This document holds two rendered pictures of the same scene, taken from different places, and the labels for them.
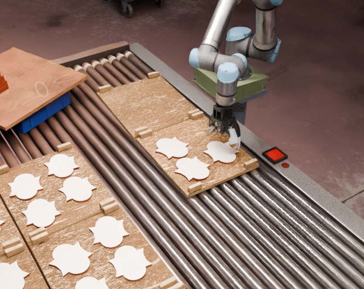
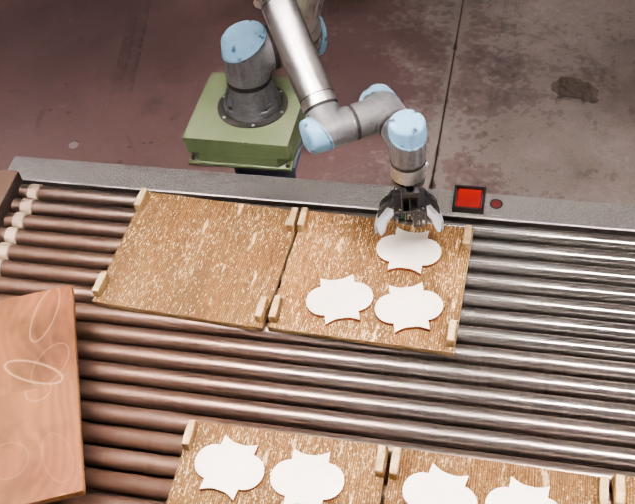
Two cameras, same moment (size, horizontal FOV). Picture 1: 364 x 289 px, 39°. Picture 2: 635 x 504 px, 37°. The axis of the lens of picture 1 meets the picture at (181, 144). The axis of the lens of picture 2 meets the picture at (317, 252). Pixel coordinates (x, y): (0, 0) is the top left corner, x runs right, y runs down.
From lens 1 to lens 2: 116 cm
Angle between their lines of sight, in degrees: 30
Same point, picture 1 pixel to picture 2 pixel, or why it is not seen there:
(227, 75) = (419, 136)
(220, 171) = (443, 280)
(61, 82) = (46, 332)
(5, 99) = not seen: outside the picture
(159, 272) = (568, 488)
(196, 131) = (332, 245)
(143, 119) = (232, 288)
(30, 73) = not seen: outside the picture
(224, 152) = (415, 248)
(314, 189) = (568, 210)
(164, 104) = (227, 237)
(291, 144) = not seen: hidden behind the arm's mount
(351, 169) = not seen: hidden behind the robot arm
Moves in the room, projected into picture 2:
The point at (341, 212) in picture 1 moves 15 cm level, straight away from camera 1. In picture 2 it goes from (631, 217) to (597, 175)
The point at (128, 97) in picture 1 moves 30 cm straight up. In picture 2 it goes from (156, 269) to (125, 181)
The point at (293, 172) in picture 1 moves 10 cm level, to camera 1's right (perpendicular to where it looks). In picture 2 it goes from (517, 207) to (543, 184)
